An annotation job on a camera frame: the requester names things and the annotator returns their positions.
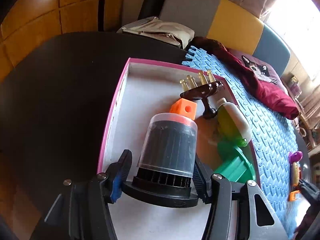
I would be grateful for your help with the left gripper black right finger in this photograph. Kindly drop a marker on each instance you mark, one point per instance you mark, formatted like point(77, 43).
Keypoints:
point(202, 180)

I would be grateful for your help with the pink shallow cardboard box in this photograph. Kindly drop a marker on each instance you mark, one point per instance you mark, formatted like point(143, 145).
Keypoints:
point(147, 88)

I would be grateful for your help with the orange plastic clip piece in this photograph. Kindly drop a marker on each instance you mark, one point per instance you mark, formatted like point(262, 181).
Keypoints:
point(294, 195)

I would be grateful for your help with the wooden desk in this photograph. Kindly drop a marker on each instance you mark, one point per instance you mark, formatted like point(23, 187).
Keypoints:
point(309, 115)

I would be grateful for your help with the black padded massage table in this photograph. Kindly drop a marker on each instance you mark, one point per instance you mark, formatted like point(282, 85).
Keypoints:
point(54, 107)

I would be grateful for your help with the beige folded cloth bag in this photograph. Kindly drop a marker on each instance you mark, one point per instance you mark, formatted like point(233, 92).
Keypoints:
point(171, 33)

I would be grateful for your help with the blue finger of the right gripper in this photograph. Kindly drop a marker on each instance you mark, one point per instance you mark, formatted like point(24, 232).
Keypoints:
point(309, 191)

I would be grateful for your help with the magenta plastic suction toy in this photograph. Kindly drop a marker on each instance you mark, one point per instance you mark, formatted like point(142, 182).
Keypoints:
point(295, 156)

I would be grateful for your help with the white green soap dispenser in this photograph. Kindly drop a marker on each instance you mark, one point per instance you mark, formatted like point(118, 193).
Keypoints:
point(232, 124)

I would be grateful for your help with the brown scalp massager comb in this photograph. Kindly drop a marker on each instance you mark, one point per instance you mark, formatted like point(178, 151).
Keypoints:
point(193, 92)

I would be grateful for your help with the dark red blanket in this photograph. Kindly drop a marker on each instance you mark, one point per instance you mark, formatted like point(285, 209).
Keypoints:
point(262, 88)

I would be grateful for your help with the purple cat pillow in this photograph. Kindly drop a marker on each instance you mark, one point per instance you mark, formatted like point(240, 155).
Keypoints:
point(262, 70)

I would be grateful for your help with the grey yellow blue headboard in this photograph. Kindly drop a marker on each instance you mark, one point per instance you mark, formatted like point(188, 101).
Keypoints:
point(230, 24)

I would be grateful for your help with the orange cube block toy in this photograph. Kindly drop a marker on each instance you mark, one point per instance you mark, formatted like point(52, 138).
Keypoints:
point(185, 108)

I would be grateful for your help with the green plastic spool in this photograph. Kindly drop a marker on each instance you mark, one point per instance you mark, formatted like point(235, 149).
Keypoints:
point(235, 166)

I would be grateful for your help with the pink gift box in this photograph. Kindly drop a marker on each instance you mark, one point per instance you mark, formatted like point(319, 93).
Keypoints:
point(294, 87)

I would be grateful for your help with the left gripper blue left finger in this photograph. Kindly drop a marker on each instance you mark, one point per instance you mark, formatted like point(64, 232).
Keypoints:
point(119, 172)

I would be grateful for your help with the blue foam puzzle mat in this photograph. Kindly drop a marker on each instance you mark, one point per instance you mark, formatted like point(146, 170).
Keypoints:
point(274, 137)

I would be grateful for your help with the black lens with clear cap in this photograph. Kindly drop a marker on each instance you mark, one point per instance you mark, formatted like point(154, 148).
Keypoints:
point(166, 163)

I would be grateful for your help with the wooden wardrobe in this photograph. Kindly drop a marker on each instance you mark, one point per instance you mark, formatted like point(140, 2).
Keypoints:
point(30, 23)

